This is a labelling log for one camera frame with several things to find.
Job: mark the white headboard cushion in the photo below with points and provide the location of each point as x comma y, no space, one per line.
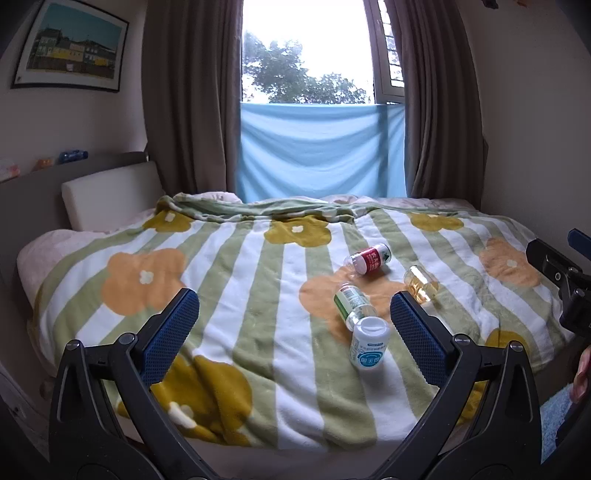
111,194

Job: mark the white blue-label plastic bottle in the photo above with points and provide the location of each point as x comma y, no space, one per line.
368,345

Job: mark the green-label clear plastic bottle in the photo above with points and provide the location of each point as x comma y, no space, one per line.
353,307

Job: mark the amber liquid bottle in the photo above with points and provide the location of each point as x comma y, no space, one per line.
420,282

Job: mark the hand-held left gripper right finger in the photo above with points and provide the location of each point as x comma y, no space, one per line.
418,337

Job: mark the framed building picture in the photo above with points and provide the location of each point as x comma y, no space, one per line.
69,46

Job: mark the light blue window cloth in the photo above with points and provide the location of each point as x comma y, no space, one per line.
318,152

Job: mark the open window sash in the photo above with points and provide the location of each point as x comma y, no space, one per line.
388,50

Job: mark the person's right hand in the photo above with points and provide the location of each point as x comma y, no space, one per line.
581,374

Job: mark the red-label clear plastic bottle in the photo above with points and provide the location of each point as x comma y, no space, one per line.
369,259

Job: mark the grey headboard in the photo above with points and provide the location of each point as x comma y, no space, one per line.
27,194

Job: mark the tree outside window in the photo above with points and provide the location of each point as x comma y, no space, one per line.
286,78

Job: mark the striped floral blanket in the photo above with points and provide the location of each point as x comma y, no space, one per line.
258,277

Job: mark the light blue fuzzy cloth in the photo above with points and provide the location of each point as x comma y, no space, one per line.
554,420

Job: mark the blue small item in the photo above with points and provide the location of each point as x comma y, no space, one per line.
72,155

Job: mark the pink white small item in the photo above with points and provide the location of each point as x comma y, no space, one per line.
8,169

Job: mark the brown curtain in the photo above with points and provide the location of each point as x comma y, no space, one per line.
194,92
438,115

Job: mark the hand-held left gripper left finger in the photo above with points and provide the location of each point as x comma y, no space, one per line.
170,334

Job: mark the orange small item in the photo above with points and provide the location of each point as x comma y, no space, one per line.
45,163

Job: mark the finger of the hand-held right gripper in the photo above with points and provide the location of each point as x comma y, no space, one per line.
547,258
581,239

